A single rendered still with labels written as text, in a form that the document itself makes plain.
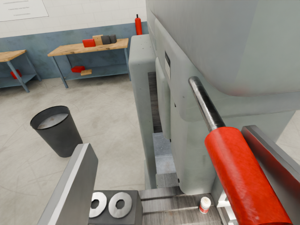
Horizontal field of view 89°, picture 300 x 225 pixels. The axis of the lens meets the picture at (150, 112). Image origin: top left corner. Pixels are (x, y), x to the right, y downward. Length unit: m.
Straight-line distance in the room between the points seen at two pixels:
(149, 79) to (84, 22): 4.08
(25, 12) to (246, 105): 5.13
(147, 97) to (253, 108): 0.58
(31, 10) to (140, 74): 4.56
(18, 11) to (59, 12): 0.92
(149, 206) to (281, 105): 0.74
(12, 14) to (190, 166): 5.25
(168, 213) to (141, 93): 0.59
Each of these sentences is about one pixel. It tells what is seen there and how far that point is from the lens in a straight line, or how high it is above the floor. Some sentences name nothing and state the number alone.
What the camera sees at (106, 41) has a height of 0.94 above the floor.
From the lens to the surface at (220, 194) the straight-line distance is 0.43.
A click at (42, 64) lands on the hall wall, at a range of 5.48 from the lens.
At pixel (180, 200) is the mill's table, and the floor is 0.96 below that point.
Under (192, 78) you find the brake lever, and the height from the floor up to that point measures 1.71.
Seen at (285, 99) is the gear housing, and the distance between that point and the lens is 0.26.
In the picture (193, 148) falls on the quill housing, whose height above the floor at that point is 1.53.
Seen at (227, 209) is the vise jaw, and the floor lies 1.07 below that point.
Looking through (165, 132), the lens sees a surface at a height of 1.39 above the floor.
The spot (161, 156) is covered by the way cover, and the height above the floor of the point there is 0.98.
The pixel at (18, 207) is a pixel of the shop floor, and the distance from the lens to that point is 2.53.
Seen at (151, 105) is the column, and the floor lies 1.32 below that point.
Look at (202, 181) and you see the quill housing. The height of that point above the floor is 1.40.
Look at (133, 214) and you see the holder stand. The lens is 0.68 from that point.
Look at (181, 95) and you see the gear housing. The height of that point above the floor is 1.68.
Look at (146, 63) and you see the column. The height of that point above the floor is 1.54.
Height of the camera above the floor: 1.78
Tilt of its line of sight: 38 degrees down
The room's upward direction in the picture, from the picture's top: 6 degrees counter-clockwise
